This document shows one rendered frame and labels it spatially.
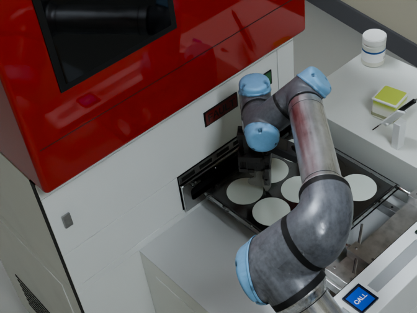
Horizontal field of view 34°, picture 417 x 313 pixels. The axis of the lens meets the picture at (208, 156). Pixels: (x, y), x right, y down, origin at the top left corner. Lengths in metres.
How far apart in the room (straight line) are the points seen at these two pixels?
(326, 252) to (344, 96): 0.91
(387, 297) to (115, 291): 0.74
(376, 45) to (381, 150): 0.37
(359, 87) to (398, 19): 1.77
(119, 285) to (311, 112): 0.78
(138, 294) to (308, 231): 0.89
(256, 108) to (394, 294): 0.51
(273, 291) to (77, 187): 0.58
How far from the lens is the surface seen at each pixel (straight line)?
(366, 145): 1.92
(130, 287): 1.95
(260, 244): 1.24
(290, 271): 1.23
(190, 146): 1.79
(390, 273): 1.62
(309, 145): 1.33
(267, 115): 1.52
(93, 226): 1.71
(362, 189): 1.87
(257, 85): 1.59
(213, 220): 1.91
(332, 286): 1.69
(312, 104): 1.43
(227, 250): 1.84
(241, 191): 1.86
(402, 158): 1.86
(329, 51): 3.92
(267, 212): 1.81
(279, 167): 1.92
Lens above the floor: 2.24
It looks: 43 degrees down
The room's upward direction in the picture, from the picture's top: 8 degrees counter-clockwise
